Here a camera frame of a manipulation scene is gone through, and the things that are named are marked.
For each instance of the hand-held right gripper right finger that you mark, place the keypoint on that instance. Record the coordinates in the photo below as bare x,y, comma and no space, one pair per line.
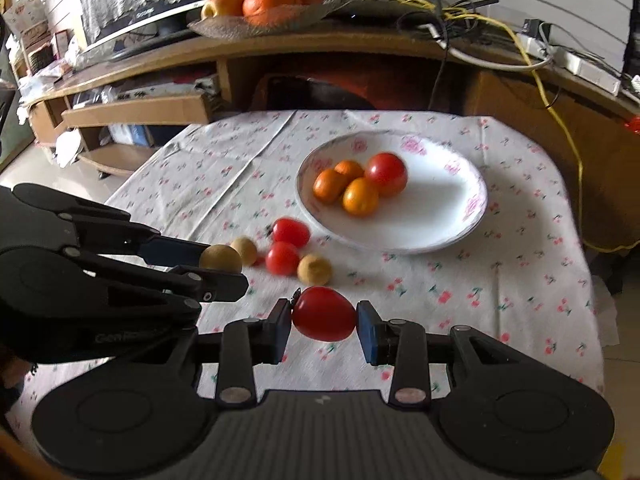
367,334

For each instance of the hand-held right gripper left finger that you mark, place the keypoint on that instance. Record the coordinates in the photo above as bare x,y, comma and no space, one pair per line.
280,330

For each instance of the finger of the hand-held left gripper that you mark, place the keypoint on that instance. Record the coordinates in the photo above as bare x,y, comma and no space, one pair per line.
220,287
170,251

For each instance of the large brown longan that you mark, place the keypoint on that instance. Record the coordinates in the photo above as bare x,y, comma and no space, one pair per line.
221,259

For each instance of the medium red tomato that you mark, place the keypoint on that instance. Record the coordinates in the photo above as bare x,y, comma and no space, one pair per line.
324,315

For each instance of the small red tomato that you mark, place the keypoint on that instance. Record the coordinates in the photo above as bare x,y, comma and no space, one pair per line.
291,232
282,259

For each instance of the small mandarin orange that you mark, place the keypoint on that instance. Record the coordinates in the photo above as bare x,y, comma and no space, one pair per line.
329,186
350,168
360,197

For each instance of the white plate with pink flowers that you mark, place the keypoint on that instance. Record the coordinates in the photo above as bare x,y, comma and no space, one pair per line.
430,210

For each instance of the large red-orange tomato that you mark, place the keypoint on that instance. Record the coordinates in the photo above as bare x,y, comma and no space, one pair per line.
386,174

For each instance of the cherry-print tablecloth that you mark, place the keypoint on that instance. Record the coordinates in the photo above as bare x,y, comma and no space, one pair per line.
500,285

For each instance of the white plastic bag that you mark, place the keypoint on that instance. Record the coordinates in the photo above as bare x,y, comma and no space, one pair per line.
69,149

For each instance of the glass fruit dish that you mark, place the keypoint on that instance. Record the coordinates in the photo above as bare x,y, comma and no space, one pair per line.
215,30

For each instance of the black television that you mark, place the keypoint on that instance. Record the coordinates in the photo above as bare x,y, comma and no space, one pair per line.
165,17

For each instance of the yellow apple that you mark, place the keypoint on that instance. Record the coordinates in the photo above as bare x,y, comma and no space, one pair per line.
222,4

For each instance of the printed cardboard box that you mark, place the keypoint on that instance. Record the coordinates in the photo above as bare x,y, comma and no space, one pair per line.
25,15

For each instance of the wooden television stand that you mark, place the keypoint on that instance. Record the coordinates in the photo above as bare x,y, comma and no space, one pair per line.
350,36

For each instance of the black router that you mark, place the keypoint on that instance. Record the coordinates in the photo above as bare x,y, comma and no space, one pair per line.
380,12

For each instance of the white power strip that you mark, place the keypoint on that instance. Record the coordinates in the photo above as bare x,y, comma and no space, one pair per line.
535,44
590,71

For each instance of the small red item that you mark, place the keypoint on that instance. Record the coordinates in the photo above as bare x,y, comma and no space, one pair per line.
633,124

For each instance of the black power adapter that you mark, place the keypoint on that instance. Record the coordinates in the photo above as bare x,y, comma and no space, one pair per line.
536,28

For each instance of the white ribbed panel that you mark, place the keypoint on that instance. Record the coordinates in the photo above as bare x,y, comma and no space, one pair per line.
560,5

